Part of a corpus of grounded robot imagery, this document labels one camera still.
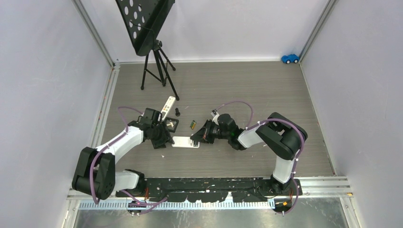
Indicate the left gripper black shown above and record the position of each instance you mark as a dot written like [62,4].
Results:
[165,137]

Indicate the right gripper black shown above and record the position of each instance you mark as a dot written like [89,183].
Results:
[204,134]

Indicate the green yellow battery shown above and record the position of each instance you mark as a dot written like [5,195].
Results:
[193,124]

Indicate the white remote with dark buttons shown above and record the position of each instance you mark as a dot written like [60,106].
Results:
[184,142]

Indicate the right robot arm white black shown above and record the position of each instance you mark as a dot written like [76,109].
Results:
[285,138]

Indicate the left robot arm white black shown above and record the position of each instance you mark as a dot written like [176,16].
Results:
[96,174]

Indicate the long white remote control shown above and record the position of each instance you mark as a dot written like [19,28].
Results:
[167,106]

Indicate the black framed display box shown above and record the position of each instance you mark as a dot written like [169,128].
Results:
[175,122]

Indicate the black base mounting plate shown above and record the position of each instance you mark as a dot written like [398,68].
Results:
[209,190]

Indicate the black music stand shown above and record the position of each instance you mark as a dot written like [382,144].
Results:
[143,21]

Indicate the blue toy car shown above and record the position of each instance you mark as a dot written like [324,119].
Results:
[292,58]

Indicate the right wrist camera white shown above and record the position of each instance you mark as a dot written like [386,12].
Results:
[215,114]

